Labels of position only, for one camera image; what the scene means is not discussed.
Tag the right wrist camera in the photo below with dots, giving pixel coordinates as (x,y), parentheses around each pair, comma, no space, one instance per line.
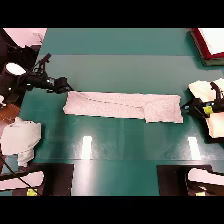
(216,90)

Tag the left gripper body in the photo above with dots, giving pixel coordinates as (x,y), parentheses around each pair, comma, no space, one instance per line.
(61,85)

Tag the red garment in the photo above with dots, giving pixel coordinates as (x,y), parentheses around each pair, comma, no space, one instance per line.
(197,41)

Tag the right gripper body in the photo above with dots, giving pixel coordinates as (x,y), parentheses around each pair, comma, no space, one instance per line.
(200,108)

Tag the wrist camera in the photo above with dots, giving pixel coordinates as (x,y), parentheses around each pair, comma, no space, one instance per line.
(44,61)
(216,90)

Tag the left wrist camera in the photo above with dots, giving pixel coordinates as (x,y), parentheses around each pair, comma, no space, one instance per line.
(44,61)

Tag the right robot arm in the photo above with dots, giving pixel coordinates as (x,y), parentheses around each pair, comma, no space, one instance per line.
(216,125)

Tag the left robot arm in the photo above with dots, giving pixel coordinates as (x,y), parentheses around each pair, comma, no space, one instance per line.
(21,136)

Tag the grey shirt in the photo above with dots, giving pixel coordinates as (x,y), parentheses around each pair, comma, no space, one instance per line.
(126,106)

